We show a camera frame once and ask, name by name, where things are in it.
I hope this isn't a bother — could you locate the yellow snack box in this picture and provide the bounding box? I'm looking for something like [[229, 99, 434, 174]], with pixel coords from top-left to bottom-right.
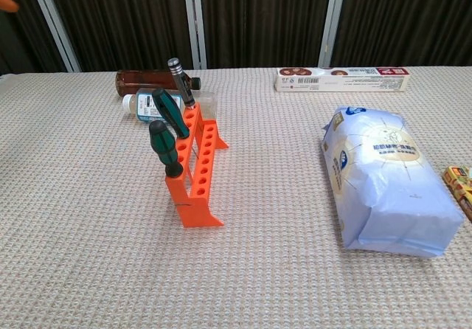
[[441, 164, 472, 222]]

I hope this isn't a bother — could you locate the beige woven tablecloth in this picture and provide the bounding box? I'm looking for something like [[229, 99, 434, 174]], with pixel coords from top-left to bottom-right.
[[0, 66, 472, 329]]

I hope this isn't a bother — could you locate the pale blue tissue pack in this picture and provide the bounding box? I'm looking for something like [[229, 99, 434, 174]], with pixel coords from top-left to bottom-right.
[[319, 104, 465, 259]]

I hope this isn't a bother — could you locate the clear bottle blue label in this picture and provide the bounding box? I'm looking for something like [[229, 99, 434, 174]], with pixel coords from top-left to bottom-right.
[[122, 88, 218, 125]]

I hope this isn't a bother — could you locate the grey metal frame post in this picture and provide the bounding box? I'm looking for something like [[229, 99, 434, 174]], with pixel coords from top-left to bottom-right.
[[26, 0, 81, 73], [182, 0, 208, 70], [317, 0, 350, 69]]

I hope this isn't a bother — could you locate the long white cookie box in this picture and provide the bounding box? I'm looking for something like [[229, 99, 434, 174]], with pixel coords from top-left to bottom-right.
[[275, 66, 411, 93]]

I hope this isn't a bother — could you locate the small teal handle screwdriver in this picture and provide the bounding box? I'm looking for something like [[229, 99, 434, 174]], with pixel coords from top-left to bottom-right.
[[151, 88, 191, 140]]

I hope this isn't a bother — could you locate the dark pleated curtain panel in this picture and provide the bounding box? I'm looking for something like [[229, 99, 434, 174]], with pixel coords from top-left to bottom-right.
[[44, 0, 196, 72], [198, 0, 335, 70], [331, 0, 472, 68], [0, 0, 71, 75]]

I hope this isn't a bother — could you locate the orange plastic screwdriver rack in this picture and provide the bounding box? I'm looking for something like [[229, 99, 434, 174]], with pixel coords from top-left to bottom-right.
[[164, 102, 230, 229]]

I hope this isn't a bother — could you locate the brown tea bottle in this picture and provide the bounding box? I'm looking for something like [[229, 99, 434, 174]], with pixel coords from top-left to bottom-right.
[[115, 69, 202, 97]]

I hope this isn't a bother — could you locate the large green black screwdriver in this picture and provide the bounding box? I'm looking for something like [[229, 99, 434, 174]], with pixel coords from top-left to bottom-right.
[[147, 119, 184, 179]]

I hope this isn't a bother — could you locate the black metal precision screwdriver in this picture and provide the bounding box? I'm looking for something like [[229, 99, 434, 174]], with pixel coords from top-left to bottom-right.
[[167, 58, 196, 108]]

